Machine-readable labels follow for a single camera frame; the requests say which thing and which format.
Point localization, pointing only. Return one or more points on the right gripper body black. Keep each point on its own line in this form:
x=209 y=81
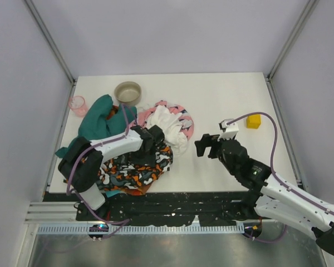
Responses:
x=212 y=147

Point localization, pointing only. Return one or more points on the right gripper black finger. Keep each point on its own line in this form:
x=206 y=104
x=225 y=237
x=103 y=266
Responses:
x=202 y=144
x=214 y=146

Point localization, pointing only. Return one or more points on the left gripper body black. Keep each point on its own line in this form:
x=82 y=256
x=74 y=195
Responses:
x=141 y=158

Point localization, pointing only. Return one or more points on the camouflage orange black cloth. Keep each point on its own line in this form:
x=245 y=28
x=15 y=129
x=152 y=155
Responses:
x=118 y=175

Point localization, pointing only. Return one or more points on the light blue cloth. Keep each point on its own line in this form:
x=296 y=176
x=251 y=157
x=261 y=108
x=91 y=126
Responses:
x=110 y=194

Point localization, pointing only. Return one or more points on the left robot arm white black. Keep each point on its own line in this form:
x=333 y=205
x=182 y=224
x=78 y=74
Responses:
x=129 y=161

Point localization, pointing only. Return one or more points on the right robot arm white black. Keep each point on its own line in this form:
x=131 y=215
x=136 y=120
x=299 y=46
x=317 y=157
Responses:
x=270 y=195

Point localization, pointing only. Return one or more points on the white cloth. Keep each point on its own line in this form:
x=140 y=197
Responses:
x=171 y=127

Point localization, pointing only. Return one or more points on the pink patterned cloth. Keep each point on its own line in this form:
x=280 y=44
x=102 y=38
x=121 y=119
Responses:
x=187 y=123

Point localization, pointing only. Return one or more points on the orange red patterned cloth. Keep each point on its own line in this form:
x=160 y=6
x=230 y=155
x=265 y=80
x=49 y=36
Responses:
x=112 y=112

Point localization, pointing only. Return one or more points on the dark teal green cloth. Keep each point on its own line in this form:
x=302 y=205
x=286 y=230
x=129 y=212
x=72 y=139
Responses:
x=95 y=127

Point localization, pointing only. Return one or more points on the yellow cube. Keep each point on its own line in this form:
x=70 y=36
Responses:
x=253 y=121

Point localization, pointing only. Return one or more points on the beige round bowl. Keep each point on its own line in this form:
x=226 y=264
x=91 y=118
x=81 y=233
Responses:
x=128 y=93

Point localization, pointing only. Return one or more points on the pink transparent cup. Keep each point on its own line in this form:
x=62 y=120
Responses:
x=78 y=105

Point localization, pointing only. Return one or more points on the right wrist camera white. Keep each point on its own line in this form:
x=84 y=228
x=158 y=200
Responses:
x=229 y=130

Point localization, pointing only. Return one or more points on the black front mounting rail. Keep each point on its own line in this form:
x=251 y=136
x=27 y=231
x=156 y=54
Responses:
x=173 y=209

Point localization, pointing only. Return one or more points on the white slotted cable duct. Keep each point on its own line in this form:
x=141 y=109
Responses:
x=75 y=229

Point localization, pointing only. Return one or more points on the left aluminium frame post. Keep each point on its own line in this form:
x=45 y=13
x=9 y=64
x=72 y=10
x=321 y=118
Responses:
x=34 y=12

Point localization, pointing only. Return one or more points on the aluminium frame post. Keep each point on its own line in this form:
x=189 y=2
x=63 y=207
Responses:
x=293 y=36
x=34 y=12

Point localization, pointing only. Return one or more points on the right aluminium frame post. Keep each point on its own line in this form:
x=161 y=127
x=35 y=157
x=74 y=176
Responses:
x=293 y=36

